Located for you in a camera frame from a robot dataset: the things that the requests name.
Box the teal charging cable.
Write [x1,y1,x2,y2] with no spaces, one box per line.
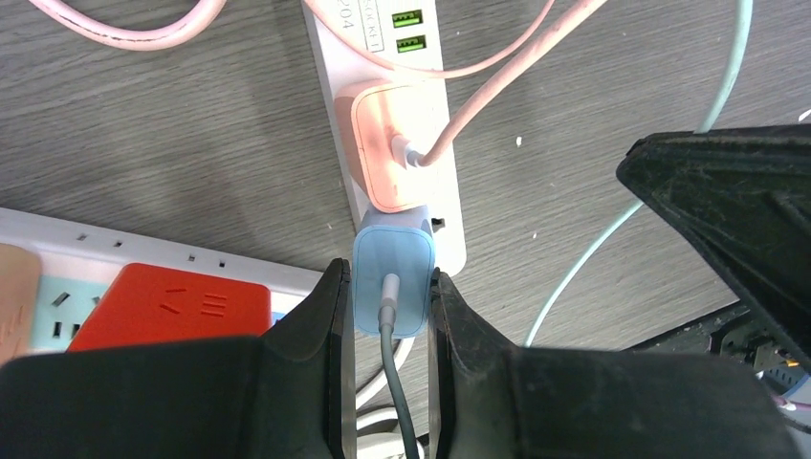
[377,0,756,459]

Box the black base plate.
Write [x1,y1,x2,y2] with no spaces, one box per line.
[629,301,807,387]

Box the red cube socket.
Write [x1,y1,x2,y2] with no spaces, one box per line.
[68,263,272,352]

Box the tan cube socket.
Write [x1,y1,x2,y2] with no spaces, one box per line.
[1,244,42,365]

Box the pink small charger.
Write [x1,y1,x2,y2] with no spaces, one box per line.
[334,79,438,213]

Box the white bundled power cord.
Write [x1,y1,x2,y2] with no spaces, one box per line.
[354,336,432,459]

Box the small white power strip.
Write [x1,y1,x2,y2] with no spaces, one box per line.
[302,1,467,275]

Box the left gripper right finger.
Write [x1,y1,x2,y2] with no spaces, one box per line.
[428,271,800,458]

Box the thin pink charging cable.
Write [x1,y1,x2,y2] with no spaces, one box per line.
[303,0,609,168]

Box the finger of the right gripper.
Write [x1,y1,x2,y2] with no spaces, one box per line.
[616,123,810,369]

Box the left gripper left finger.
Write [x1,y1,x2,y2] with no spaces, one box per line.
[1,258,355,458]

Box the light blue charger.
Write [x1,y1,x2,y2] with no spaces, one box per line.
[351,206,435,339]

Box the long white colourful power strip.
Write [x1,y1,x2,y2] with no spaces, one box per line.
[1,209,320,357]

